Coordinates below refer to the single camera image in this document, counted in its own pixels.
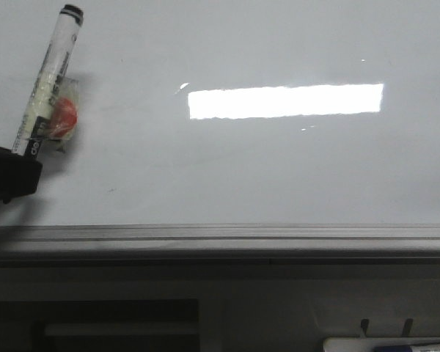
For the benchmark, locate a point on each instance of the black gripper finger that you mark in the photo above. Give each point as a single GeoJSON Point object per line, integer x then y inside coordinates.
{"type": "Point", "coordinates": [19, 176]}

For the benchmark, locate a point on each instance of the white black whiteboard marker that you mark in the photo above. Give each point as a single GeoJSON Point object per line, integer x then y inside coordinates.
{"type": "Point", "coordinates": [37, 121]}

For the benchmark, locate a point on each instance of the red magnet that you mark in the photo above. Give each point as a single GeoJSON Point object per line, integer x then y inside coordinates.
{"type": "Point", "coordinates": [64, 118]}

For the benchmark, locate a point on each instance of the white whiteboard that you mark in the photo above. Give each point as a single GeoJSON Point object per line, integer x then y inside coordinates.
{"type": "Point", "coordinates": [248, 112]}

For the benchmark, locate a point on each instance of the dark hook left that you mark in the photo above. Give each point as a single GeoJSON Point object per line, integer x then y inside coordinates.
{"type": "Point", "coordinates": [364, 324]}

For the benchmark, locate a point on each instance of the dark hook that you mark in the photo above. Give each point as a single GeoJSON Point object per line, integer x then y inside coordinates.
{"type": "Point", "coordinates": [407, 326]}
{"type": "Point", "coordinates": [364, 324]}

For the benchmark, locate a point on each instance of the dark hook middle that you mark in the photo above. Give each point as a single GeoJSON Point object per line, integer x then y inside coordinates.
{"type": "Point", "coordinates": [407, 326]}

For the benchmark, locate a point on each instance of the blue white marker in tray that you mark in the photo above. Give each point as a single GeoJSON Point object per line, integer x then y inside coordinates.
{"type": "Point", "coordinates": [432, 347]}

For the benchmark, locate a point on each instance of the grey aluminium whiteboard frame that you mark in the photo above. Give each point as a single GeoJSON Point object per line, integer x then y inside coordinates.
{"type": "Point", "coordinates": [81, 243]}

